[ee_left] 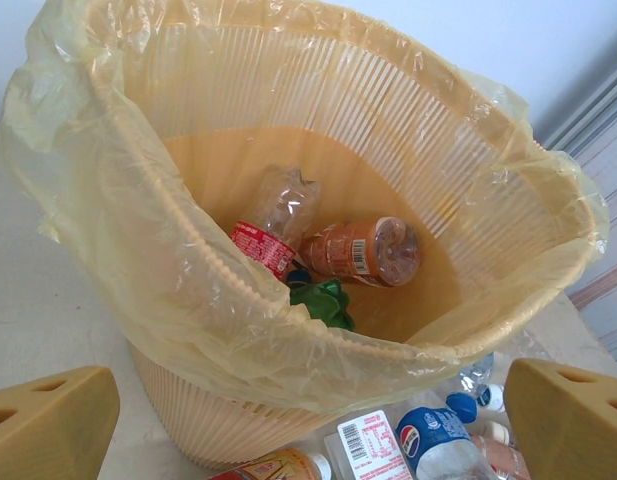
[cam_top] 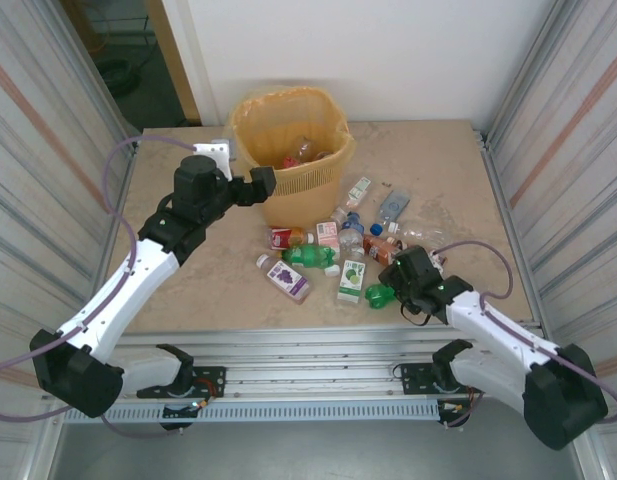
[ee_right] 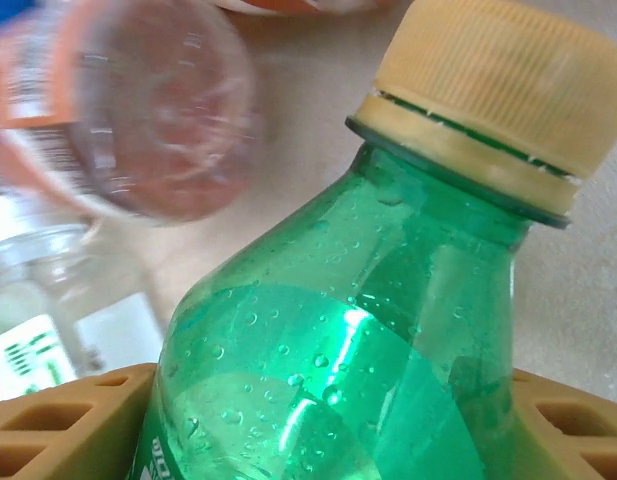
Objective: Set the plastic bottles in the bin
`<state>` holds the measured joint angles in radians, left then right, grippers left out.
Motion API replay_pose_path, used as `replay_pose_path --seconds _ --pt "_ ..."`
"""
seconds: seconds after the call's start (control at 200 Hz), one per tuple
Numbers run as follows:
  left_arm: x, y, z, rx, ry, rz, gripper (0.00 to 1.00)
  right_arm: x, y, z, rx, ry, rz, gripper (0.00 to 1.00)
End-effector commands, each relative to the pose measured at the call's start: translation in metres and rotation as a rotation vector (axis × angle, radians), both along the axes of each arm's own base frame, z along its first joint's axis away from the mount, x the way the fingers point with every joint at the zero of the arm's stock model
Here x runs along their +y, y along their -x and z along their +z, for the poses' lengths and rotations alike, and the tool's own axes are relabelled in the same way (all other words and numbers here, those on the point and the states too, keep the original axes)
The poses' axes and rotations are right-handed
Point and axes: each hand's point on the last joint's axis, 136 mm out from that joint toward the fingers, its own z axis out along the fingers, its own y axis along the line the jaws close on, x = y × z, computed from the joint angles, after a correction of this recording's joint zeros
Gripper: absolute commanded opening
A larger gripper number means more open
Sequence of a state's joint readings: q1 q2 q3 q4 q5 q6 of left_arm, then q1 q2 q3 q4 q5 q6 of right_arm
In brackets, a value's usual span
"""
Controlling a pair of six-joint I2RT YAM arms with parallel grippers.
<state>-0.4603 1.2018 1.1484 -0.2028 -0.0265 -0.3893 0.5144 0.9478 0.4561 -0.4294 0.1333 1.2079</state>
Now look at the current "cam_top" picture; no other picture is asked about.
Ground green soda bottle yellow cap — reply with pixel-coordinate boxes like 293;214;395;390
364;281;402;310

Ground aluminium rail frame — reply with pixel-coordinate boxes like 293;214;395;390
40;323;588;407

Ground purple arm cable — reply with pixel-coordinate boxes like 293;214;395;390
0;133;197;439
430;240;617;430

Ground dark coiled object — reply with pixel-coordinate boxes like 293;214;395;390
100;57;140;95

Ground square bottle pink label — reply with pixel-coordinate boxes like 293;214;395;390
315;221;342;278

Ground clear water bottle blue label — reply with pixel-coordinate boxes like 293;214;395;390
337;212;368;255

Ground orange plastic waste bin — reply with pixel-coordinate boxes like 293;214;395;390
229;85;358;227

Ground green soda bottle white label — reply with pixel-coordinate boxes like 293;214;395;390
280;243;338;270

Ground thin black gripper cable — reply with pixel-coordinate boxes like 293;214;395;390
398;298;433;329

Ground amber tea bottle red label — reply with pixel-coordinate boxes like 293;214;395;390
266;225;309;250

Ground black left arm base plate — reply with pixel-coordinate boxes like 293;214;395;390
136;365;227;400

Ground grey slotted cable duct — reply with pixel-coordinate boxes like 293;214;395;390
61;402;442;425

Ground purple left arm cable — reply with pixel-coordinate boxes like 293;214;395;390
0;133;197;439

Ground wooden door frame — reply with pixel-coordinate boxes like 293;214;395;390
143;0;203;125

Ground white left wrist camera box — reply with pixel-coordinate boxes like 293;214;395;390
192;138;238;182

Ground purple grape label bottle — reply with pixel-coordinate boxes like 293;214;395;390
256;252;314;304

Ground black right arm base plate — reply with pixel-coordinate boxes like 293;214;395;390
400;361;492;397

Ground crushed clear bottle white cap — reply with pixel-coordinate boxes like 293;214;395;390
387;219;447;249

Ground clear bottle blue cap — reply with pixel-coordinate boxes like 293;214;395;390
289;133;320;164

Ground small bottle green white label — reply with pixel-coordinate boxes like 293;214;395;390
344;177;375;211

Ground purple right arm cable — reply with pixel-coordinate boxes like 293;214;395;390
430;240;617;430

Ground lime label juice bottle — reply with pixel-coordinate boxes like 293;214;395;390
336;258;368;305

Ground red black power wires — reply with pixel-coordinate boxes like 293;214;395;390
190;377;225;410
437;384;482;426

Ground clear bottle grey label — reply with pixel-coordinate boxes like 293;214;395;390
370;187;413;236

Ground yellow plastic bin liner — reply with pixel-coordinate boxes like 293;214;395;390
229;85;358;184

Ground brown label drink bottle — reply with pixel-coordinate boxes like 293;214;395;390
361;234;402;265

